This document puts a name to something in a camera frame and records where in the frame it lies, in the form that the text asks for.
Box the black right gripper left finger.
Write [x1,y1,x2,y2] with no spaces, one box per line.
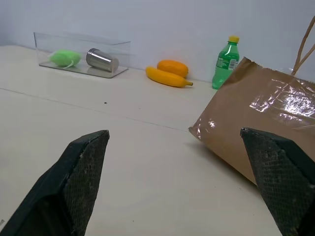
[0,129,110,236]

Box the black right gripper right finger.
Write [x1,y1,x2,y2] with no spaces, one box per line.
[240,127,315,236]

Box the brown paper bag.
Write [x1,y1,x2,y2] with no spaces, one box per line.
[188,16,315,186]

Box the stainless steel cup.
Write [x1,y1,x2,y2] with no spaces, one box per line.
[86,48,120,73]

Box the green plastic soda bottle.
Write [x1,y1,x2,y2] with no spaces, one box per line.
[212,35,240,90]

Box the green mesh sponge ball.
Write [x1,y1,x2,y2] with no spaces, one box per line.
[48,49,82,69]

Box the clear plastic box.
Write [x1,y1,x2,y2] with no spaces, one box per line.
[33,31,131,79]

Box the yellow banana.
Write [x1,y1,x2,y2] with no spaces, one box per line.
[145,66,194,88]

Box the orange mango fruit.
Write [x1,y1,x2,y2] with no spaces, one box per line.
[157,59,189,79]

